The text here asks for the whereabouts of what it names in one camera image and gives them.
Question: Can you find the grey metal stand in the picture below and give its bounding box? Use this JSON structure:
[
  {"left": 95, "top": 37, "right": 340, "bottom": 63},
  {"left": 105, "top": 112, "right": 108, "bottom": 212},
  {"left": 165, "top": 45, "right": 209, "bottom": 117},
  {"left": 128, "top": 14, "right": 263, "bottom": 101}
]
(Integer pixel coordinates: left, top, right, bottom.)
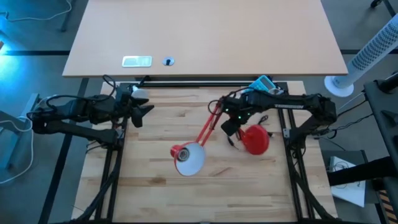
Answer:
[{"left": 0, "top": 93, "right": 41, "bottom": 170}]

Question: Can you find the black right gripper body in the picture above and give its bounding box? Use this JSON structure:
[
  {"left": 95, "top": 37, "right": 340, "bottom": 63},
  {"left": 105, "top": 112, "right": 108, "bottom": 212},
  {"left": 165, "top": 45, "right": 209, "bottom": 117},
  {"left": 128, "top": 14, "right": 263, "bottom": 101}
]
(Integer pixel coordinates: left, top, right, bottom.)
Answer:
[{"left": 221, "top": 119, "right": 241, "bottom": 137}]

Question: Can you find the black lamp power cord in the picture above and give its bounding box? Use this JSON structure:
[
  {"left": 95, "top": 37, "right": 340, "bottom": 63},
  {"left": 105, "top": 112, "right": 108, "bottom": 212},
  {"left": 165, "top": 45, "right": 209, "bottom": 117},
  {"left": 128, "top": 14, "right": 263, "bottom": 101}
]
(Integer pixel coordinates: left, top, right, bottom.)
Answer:
[{"left": 228, "top": 114, "right": 274, "bottom": 151}]

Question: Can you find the dark grey cart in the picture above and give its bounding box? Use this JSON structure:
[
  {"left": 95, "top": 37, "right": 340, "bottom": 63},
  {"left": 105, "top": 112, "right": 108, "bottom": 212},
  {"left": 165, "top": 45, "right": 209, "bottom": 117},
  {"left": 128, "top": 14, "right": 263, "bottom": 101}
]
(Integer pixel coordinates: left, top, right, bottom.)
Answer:
[{"left": 363, "top": 70, "right": 398, "bottom": 224}]

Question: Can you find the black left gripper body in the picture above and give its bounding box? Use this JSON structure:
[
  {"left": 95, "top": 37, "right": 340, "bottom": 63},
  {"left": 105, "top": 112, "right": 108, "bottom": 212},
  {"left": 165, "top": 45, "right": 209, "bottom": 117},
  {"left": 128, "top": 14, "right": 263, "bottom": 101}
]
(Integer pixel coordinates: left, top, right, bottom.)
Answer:
[{"left": 116, "top": 88, "right": 141, "bottom": 121}]

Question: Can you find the white label plate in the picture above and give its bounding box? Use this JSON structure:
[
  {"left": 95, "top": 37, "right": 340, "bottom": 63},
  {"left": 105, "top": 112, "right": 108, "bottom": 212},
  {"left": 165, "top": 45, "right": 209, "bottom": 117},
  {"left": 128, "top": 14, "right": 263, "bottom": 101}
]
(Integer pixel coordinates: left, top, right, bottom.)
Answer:
[{"left": 121, "top": 55, "right": 153, "bottom": 68}]

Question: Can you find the black chair base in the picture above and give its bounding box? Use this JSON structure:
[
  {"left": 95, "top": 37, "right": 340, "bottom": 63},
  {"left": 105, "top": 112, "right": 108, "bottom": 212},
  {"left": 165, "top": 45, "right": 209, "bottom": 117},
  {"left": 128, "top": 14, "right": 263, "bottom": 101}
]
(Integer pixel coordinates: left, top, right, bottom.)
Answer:
[{"left": 369, "top": 0, "right": 398, "bottom": 18}]

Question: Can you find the red desk lamp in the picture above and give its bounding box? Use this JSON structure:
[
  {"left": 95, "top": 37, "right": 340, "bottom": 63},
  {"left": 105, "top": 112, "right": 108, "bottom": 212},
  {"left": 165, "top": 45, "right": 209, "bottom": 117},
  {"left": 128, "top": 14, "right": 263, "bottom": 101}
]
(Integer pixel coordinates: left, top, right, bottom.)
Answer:
[{"left": 170, "top": 98, "right": 271, "bottom": 177}]

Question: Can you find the blue calculator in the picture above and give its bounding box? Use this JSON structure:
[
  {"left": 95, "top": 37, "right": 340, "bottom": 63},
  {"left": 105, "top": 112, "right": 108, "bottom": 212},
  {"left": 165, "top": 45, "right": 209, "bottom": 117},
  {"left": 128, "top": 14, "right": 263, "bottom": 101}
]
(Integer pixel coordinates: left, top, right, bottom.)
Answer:
[{"left": 248, "top": 74, "right": 277, "bottom": 93}]

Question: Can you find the black aluminium table frame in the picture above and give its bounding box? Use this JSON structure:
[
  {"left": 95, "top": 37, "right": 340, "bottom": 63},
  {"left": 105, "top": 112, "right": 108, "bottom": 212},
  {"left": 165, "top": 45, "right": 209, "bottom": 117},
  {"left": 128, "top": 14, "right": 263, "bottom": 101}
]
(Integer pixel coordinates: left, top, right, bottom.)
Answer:
[{"left": 70, "top": 80, "right": 340, "bottom": 224}]

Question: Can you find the white lightbulb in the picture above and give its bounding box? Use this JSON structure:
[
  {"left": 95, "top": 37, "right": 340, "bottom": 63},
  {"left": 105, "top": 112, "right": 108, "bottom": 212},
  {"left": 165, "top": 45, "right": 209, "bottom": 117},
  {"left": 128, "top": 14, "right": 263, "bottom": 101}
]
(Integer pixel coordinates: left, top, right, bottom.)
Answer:
[{"left": 132, "top": 88, "right": 149, "bottom": 100}]

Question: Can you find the white tower fan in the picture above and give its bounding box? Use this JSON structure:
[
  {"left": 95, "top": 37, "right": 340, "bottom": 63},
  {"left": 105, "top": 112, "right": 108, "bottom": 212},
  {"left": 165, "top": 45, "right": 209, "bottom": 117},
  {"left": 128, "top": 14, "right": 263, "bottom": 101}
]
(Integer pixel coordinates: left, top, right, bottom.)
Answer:
[{"left": 323, "top": 14, "right": 398, "bottom": 98}]

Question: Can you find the white cable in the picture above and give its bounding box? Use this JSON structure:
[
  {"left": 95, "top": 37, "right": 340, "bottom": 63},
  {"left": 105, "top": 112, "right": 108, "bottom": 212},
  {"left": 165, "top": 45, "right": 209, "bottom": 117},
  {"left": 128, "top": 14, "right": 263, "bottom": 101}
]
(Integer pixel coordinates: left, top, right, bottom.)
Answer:
[
  {"left": 0, "top": 0, "right": 73, "bottom": 22},
  {"left": 0, "top": 115, "right": 34, "bottom": 185}
]

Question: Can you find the beige wooden desk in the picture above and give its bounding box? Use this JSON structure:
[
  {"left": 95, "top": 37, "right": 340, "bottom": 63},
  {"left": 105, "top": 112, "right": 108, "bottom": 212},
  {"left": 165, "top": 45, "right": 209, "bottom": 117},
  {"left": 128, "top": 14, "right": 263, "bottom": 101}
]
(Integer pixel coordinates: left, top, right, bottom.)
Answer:
[{"left": 62, "top": 0, "right": 348, "bottom": 78}]

